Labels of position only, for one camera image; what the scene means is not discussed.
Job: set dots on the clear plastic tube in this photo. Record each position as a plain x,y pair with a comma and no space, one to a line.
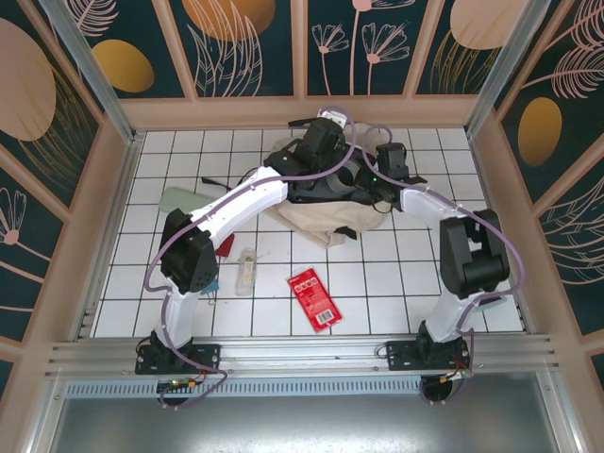
246,273

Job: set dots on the mint green glasses case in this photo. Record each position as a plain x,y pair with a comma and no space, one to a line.
177,198

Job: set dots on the red retail package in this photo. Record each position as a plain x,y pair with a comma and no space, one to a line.
313,299

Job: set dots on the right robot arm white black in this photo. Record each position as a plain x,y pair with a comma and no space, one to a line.
472,255

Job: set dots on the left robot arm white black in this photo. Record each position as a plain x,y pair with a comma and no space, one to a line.
245,203

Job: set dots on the small red object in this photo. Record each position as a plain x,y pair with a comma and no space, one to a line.
227,247

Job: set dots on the pale green flat object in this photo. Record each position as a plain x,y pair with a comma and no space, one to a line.
493,306

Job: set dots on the blue binder clips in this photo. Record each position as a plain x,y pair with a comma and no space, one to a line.
213,286

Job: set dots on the aluminium mounting beam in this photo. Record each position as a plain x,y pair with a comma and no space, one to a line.
302,351

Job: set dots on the perforated metal strip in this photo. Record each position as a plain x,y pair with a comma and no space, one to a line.
302,388

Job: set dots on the grey metal sheet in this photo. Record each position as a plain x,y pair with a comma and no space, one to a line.
302,424

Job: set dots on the wall panel pink flowers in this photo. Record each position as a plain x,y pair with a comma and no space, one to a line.
358,47

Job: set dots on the wall panel pink oval gold strands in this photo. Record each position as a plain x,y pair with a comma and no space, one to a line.
467,47

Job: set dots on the wall panel orange oval feather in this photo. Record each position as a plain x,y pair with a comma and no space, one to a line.
542,127

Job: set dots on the aluminium corner post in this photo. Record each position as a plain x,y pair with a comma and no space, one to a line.
505,56
89,71

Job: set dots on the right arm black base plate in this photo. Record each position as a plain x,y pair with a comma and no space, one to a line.
401,356

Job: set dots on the wall panel pink fern leaves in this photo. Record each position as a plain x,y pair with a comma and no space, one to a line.
575,245

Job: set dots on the aluminium side rail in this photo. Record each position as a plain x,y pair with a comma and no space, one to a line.
111,236

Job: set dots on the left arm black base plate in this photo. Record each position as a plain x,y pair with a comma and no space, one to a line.
207,356

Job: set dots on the wall panel large pink disc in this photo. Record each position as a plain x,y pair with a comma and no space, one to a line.
28,94

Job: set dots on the wall panel single pink flower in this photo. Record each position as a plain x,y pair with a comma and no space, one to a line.
23,245

